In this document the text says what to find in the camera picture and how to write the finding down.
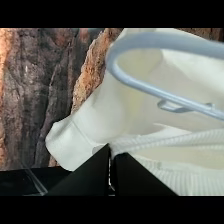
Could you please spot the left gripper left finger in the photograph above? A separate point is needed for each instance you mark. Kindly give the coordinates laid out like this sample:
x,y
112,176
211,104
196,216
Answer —
x,y
90,176

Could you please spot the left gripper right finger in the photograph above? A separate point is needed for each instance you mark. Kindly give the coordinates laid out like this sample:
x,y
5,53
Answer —
x,y
136,176

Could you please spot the white long-sleeved shirt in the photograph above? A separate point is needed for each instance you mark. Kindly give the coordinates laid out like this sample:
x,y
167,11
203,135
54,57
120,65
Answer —
x,y
110,116

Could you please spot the pale blue clothes hanger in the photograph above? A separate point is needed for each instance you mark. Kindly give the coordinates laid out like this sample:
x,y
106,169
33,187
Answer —
x,y
133,40

